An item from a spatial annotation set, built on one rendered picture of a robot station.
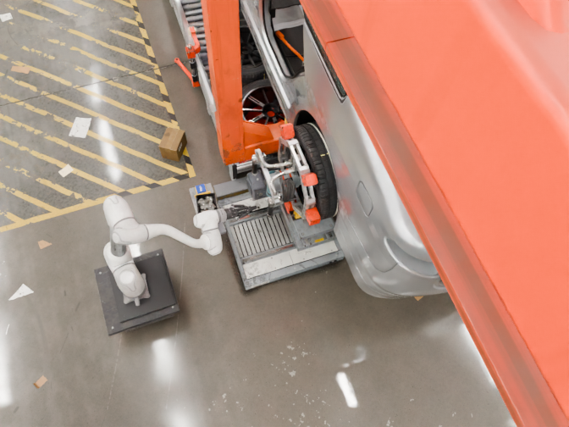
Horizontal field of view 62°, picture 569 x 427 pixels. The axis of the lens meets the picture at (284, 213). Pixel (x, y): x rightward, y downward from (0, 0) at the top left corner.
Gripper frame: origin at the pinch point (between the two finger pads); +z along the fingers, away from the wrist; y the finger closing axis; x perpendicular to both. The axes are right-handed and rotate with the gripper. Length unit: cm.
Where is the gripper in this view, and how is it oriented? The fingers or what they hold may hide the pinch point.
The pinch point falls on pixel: (251, 207)
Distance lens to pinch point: 329.3
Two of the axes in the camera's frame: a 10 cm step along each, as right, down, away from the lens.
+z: 8.7, -2.1, 4.5
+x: -2.9, 5.2, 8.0
